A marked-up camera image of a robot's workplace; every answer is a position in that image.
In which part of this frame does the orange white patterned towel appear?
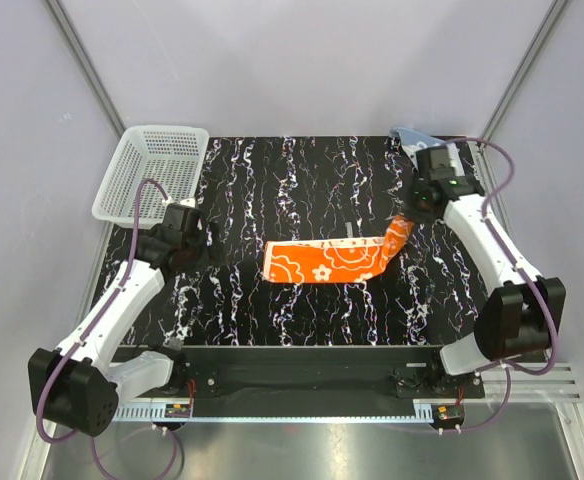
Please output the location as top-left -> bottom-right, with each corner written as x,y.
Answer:
262,216 -> 414,284

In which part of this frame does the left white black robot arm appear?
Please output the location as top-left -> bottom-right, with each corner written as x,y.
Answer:
28,220 -> 225,444

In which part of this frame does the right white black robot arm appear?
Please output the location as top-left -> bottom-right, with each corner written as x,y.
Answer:
406,177 -> 566,397

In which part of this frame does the black marble pattern mat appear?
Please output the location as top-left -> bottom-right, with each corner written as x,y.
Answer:
79,134 -> 541,347

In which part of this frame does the light blue towel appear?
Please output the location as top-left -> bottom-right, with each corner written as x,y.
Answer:
389,125 -> 481,181

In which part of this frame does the white plastic basket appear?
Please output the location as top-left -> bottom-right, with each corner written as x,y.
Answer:
92,125 -> 209,229

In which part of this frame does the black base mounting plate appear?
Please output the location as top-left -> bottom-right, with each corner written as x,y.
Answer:
142,346 -> 485,400

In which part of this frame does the left small electronics box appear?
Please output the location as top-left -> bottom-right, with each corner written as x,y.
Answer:
164,403 -> 192,419

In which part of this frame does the small electronics box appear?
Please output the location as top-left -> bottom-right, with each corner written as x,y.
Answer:
434,404 -> 465,423
164,403 -> 192,419

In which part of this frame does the right small electronics box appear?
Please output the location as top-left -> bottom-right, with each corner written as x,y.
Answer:
434,404 -> 465,423

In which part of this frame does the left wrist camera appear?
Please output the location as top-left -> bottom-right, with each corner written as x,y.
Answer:
161,198 -> 202,235

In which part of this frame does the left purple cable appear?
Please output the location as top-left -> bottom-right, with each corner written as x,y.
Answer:
34,178 -> 188,480

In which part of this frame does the slotted cable duct rail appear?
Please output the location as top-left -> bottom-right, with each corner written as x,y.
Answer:
112,401 -> 434,424

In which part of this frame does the aluminium frame rail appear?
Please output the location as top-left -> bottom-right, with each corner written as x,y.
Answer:
39,362 -> 583,401

